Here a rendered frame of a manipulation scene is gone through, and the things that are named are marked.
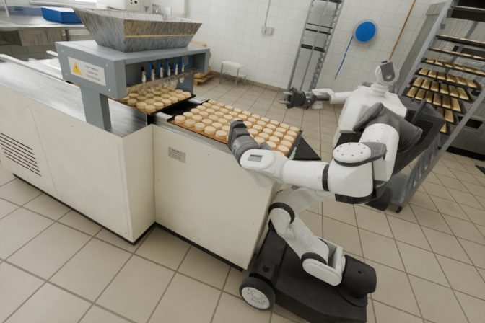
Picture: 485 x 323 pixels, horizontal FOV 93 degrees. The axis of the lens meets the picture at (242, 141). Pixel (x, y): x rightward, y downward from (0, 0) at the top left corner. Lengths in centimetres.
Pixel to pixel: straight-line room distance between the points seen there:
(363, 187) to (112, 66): 94
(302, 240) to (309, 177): 87
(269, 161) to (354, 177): 20
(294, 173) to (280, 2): 465
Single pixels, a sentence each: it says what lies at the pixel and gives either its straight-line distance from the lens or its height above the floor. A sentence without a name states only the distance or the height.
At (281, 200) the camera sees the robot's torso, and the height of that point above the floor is 60.
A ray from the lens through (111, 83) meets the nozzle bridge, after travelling 109.
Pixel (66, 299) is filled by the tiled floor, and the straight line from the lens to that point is 170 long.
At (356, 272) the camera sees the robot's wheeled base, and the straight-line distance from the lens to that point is 152.
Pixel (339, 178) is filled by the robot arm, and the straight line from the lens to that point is 55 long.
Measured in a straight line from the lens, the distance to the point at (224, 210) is 130.
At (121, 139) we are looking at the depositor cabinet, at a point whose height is 83.
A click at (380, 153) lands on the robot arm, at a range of 57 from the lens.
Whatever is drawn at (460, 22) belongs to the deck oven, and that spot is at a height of 175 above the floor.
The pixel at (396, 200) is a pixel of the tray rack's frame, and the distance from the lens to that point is 263.
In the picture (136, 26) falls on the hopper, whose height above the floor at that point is 129.
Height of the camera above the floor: 143
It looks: 30 degrees down
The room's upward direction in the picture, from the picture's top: 11 degrees clockwise
